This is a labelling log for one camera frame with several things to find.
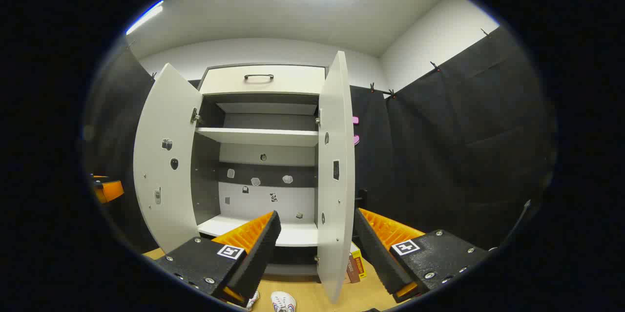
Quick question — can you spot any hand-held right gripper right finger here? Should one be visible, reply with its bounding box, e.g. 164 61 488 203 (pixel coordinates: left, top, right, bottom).
353 208 490 304

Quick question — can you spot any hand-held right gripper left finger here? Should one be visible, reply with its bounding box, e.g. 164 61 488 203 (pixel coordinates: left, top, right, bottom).
152 210 282 308

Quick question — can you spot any white shoe cabinet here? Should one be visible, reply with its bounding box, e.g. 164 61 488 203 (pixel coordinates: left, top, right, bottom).
189 63 328 277

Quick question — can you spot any white shoe cabinet door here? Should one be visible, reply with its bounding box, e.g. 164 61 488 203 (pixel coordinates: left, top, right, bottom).
133 63 202 254
316 51 356 304

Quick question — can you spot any white cabinet shelf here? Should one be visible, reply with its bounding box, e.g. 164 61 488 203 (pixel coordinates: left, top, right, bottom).
195 127 319 147

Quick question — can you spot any white cabinet drawer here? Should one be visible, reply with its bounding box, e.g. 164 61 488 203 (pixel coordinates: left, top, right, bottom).
199 64 326 96

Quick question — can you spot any yellow book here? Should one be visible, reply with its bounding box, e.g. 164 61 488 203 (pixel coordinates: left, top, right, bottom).
351 243 368 280

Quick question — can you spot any brown book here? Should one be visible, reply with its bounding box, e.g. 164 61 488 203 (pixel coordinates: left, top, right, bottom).
346 253 361 284

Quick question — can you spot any black backdrop cloth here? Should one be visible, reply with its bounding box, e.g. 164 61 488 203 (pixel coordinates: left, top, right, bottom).
83 26 557 254

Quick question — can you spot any rectangular ceiling light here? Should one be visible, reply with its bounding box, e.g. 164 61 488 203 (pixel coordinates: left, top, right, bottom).
126 0 165 35

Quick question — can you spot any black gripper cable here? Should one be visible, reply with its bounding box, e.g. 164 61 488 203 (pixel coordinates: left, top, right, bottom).
498 199 533 249

